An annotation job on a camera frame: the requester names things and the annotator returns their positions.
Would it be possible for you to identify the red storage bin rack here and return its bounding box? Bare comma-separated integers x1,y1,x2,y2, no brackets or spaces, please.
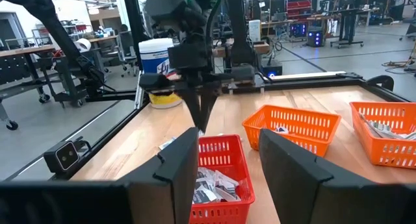
285,0,313,19

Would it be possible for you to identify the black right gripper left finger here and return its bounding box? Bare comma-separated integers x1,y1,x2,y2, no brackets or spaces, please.
0,127,200,224

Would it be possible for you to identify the white box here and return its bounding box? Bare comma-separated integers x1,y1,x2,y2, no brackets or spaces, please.
248,19,262,42

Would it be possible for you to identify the wooden box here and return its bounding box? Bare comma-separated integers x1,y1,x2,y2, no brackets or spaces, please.
213,40,271,58

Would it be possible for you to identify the black computer tower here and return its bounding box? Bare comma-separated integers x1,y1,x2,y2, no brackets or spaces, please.
306,28,326,49

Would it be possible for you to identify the white paper roll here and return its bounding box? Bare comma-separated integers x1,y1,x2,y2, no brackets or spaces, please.
73,38,92,53

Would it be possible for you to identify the silver rail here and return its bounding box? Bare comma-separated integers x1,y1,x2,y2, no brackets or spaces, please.
270,70,348,81

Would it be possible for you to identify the black desk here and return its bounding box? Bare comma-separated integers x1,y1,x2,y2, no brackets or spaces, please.
328,8,365,49

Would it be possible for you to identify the orange plastic basket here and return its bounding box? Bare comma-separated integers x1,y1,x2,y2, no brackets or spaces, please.
241,104,343,158
348,101,416,170

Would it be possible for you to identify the black box with blue light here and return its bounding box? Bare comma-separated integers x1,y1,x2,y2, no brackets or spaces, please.
261,62,283,79

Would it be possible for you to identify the black table-level camera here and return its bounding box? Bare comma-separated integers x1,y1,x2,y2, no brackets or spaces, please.
43,139,93,176

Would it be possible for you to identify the small red-orange plastic basket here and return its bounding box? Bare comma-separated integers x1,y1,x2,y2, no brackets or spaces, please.
188,134,256,224

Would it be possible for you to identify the black clamp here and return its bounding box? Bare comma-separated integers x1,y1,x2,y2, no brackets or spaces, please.
366,74,395,92

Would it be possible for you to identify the black office chair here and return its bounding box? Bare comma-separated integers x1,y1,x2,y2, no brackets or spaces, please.
116,30,139,78

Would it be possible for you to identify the grey metal cart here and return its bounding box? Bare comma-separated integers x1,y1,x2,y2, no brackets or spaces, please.
0,44,88,131

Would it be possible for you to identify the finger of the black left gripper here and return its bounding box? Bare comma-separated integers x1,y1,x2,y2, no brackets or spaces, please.
177,86,205,134
200,84,224,134

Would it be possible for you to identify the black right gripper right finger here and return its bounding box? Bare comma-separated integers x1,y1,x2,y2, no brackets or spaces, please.
259,129,416,224

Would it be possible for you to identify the black diagonal frame strut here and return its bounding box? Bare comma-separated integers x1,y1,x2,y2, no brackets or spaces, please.
0,0,107,87

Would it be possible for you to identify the white packet with green print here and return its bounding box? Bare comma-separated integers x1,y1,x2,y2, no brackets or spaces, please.
359,112,396,140

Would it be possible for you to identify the black frame post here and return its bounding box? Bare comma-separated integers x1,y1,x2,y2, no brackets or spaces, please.
122,0,151,71

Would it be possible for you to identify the white-lidded yellow wipes tub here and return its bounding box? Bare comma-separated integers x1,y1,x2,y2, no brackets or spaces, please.
138,38,183,110

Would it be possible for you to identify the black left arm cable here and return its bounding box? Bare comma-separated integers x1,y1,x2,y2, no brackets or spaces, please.
205,0,226,48

